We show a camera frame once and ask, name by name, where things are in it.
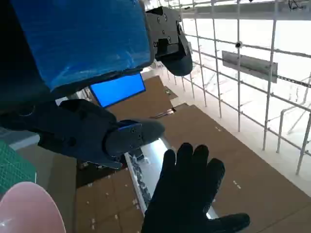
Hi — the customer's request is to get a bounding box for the green cutting mat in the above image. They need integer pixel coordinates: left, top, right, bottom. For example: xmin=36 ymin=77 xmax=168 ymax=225
xmin=0 ymin=139 xmax=37 ymax=195

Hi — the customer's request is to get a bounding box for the brown cardboard sheet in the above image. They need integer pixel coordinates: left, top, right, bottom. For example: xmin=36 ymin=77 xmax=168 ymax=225
xmin=75 ymin=75 xmax=311 ymax=233

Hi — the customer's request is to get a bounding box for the white wire grid rack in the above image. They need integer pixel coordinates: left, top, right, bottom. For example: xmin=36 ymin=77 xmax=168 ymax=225
xmin=145 ymin=0 xmax=311 ymax=176

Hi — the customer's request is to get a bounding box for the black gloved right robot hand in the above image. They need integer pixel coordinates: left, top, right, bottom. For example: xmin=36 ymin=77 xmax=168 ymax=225
xmin=142 ymin=142 xmax=251 ymax=233

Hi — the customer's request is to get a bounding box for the pink bowl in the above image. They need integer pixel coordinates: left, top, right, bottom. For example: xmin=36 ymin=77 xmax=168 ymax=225
xmin=0 ymin=182 xmax=67 ymax=233

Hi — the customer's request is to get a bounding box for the grey metal plate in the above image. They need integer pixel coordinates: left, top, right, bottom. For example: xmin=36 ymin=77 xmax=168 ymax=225
xmin=222 ymin=50 xmax=278 ymax=83

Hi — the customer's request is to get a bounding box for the blue screen monitor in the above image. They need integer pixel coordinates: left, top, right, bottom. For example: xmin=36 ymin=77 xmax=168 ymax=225
xmin=89 ymin=72 xmax=147 ymax=109

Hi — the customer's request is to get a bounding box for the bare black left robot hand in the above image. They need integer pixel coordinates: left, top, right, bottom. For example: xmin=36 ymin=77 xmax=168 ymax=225
xmin=0 ymin=0 xmax=193 ymax=170

